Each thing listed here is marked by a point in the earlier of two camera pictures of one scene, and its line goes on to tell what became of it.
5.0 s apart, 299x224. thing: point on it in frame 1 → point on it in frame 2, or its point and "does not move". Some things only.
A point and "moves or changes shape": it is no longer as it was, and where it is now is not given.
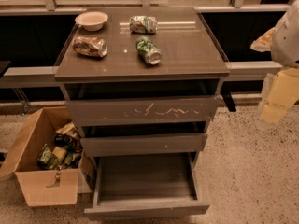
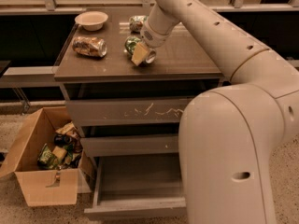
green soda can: x=148 y=50 moves or changes shape
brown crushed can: x=90 y=46 does not move
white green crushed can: x=143 y=23 does not move
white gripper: x=287 y=44 → x=151 y=36
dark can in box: x=65 y=141 does not move
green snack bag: x=47 y=159 does not move
